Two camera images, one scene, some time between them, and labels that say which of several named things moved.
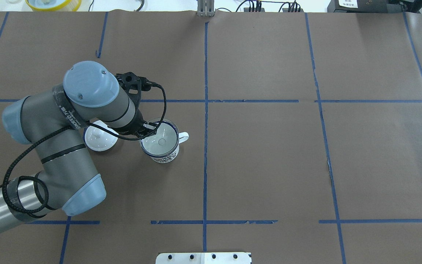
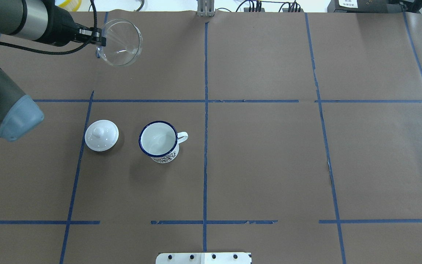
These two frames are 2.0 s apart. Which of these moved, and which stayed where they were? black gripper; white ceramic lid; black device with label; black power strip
Moved: black gripper
Stayed: white ceramic lid; black power strip; black device with label
